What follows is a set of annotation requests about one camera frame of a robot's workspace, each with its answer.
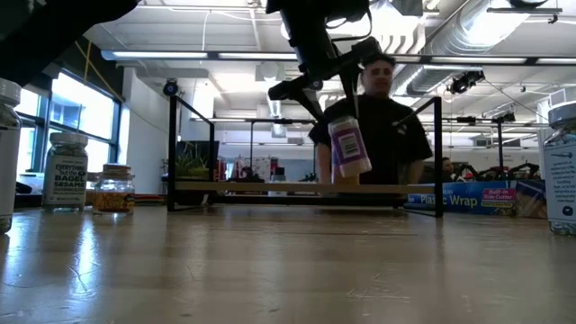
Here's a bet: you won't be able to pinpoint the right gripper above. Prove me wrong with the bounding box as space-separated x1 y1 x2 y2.
268 26 384 125

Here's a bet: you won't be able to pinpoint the black lid purple label jar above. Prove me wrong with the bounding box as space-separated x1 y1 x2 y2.
327 115 374 179
331 148 361 186

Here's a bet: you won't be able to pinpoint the white lid bagel seasoning jar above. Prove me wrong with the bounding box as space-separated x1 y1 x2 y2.
0 78 23 235
542 101 576 238
42 131 89 212

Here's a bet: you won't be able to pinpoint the black ceiling spotlight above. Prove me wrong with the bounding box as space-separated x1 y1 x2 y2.
447 69 486 95

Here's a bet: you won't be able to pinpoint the blue plastic wrap box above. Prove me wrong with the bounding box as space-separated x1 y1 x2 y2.
404 178 548 221

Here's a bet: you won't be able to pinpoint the potted succulent plant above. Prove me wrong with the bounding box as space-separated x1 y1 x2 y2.
173 141 212 206

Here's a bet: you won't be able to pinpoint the background robot arms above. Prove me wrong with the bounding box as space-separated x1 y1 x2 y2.
454 160 541 182

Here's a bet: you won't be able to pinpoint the black beam with light strips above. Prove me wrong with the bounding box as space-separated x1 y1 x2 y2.
101 49 576 67

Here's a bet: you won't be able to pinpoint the wooden shelf black metal frame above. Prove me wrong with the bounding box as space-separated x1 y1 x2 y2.
166 94 445 220

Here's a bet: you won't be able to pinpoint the black background camera stand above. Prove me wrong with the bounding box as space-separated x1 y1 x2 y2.
456 112 518 175

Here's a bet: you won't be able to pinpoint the black table rig frame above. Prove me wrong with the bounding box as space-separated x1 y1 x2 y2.
13 192 406 209

